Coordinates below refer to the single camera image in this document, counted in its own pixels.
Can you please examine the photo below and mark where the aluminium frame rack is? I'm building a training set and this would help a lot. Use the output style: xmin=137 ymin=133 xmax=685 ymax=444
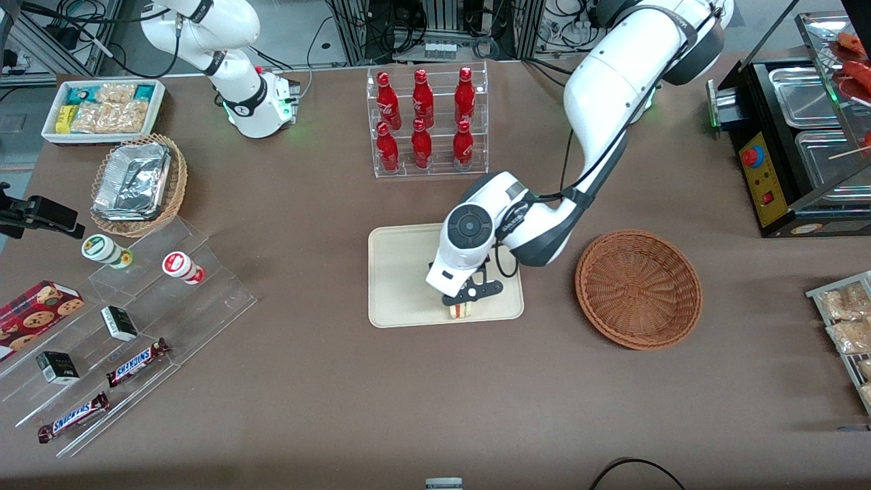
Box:
xmin=327 ymin=0 xmax=546 ymax=66

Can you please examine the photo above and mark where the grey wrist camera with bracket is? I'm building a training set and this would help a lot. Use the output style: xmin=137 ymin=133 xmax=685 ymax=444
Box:
xmin=441 ymin=269 xmax=506 ymax=308

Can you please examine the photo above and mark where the clear acrylic bottle rack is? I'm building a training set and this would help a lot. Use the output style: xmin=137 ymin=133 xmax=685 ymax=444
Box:
xmin=366 ymin=61 xmax=489 ymax=179

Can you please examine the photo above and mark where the large clear cracker bag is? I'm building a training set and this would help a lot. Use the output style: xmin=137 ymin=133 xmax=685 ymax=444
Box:
xmin=71 ymin=101 xmax=148 ymax=135

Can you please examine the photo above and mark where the white rectangular snack bin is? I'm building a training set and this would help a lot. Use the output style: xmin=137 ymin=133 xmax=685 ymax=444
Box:
xmin=41 ymin=78 xmax=167 ymax=146

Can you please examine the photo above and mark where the red lid white cup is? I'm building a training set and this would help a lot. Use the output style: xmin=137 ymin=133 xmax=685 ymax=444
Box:
xmin=162 ymin=251 xmax=206 ymax=285

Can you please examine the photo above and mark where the oval light wicker basket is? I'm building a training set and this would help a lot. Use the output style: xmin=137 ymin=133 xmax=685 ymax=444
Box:
xmin=90 ymin=133 xmax=188 ymax=239

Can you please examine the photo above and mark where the round brown wicker basket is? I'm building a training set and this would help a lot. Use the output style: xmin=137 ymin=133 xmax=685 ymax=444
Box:
xmin=575 ymin=229 xmax=703 ymax=351

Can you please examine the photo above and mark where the silver foil container stack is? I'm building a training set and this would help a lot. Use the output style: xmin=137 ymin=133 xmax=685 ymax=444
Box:
xmin=92 ymin=142 xmax=171 ymax=222

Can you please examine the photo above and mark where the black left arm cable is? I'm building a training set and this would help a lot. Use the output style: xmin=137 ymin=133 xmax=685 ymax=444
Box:
xmin=494 ymin=0 xmax=725 ymax=280

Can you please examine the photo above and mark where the red cola bottle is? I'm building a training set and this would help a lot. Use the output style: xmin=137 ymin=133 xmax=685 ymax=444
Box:
xmin=455 ymin=66 xmax=476 ymax=125
xmin=376 ymin=71 xmax=402 ymax=131
xmin=376 ymin=121 xmax=401 ymax=173
xmin=412 ymin=68 xmax=435 ymax=129
xmin=411 ymin=118 xmax=433 ymax=170
xmin=453 ymin=119 xmax=475 ymax=168

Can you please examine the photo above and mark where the cream plastic tray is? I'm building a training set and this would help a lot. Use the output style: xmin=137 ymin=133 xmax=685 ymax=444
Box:
xmin=367 ymin=218 xmax=525 ymax=329

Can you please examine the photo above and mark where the black food warmer machine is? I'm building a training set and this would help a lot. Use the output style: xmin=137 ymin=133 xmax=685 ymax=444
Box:
xmin=706 ymin=58 xmax=871 ymax=239

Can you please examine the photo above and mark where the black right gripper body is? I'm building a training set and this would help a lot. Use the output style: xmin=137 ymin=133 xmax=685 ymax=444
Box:
xmin=0 ymin=182 xmax=31 ymax=240

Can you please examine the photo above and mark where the metal wire rack tray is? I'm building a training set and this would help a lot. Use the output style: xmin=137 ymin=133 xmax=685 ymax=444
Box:
xmin=806 ymin=270 xmax=871 ymax=417

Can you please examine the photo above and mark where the steel warmer pan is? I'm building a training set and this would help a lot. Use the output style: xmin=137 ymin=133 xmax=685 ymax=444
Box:
xmin=794 ymin=129 xmax=871 ymax=190
xmin=768 ymin=65 xmax=843 ymax=129

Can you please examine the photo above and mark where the aluminium frame with cables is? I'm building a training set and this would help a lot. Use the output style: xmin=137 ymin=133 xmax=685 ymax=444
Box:
xmin=0 ymin=0 xmax=125 ymax=86

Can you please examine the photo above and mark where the Snickers chocolate bar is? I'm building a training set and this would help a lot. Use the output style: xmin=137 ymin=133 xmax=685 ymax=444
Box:
xmin=106 ymin=338 xmax=171 ymax=389
xmin=37 ymin=392 xmax=111 ymax=444

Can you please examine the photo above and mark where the small clear cracker bag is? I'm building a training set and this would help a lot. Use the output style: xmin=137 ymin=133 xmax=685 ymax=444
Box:
xmin=95 ymin=82 xmax=137 ymax=107

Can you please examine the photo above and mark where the black table cable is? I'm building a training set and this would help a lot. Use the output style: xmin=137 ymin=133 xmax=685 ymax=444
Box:
xmin=589 ymin=458 xmax=688 ymax=490

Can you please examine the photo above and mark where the clear acrylic step display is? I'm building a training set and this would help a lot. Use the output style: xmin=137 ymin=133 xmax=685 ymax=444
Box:
xmin=0 ymin=216 xmax=259 ymax=459

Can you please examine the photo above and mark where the green lid white cup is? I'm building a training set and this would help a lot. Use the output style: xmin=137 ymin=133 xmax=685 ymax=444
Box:
xmin=81 ymin=233 xmax=134 ymax=270

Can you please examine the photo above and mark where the glass warmer cover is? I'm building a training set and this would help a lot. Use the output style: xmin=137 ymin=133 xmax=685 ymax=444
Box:
xmin=738 ymin=0 xmax=871 ymax=208

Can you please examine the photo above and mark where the small black white box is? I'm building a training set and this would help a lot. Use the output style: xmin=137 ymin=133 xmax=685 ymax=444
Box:
xmin=101 ymin=306 xmax=139 ymax=342
xmin=35 ymin=351 xmax=80 ymax=386

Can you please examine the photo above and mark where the red cookie box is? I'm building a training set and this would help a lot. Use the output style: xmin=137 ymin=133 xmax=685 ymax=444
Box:
xmin=0 ymin=280 xmax=85 ymax=362

